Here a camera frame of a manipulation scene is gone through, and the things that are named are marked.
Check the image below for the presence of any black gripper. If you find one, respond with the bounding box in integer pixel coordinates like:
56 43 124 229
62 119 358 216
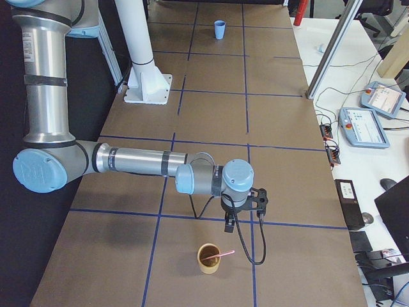
221 193 236 233

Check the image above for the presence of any blue ribbed cup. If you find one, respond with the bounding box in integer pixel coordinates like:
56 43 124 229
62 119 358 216
213 20 226 40

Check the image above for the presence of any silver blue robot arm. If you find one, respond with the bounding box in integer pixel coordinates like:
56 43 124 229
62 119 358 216
10 1 258 232

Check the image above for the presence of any yellow wooden cup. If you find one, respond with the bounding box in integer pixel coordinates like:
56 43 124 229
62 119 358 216
197 243 220 274

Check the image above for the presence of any black box with label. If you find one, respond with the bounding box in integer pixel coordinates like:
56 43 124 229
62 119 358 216
334 179 365 231

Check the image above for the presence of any near orange black connector hub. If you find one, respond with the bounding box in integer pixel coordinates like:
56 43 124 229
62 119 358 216
325 145 341 167

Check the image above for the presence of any orange black connector hub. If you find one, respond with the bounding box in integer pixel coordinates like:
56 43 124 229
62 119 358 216
320 124 333 141
325 145 341 167

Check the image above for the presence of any black flat pad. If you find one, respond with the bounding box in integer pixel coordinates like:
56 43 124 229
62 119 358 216
349 231 373 253

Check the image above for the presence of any far orange black connector hub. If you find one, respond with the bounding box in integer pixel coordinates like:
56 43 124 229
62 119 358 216
320 124 333 141

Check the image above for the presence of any black computer mouse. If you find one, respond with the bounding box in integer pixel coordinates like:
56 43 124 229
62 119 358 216
380 178 397 191

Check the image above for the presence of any white pillar with base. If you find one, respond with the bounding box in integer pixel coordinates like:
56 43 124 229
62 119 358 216
115 0 173 105

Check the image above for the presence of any black computer monitor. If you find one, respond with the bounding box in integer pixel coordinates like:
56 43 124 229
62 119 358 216
374 177 408 260

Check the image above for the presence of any near teach pendant tablet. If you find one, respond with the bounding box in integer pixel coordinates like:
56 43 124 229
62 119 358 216
339 107 390 149

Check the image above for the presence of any teach pendant tablet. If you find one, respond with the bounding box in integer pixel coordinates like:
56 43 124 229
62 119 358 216
339 107 390 149
360 81 406 119

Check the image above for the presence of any far teach pendant tablet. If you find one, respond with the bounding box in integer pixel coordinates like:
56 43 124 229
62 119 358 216
360 81 406 119

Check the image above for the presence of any red cylinder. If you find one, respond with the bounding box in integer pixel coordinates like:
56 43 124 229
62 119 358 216
293 0 309 27

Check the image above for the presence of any light wooden board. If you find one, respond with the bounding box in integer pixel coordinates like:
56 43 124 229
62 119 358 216
377 31 408 79

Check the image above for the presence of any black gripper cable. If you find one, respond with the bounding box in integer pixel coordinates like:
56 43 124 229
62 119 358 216
188 193 267 265

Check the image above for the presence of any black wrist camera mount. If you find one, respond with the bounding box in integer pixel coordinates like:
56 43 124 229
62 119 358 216
247 187 268 220

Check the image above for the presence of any aluminium frame post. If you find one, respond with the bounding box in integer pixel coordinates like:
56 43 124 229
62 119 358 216
306 0 363 100

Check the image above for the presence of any blue cable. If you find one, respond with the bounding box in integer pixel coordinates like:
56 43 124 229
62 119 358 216
391 281 409 307

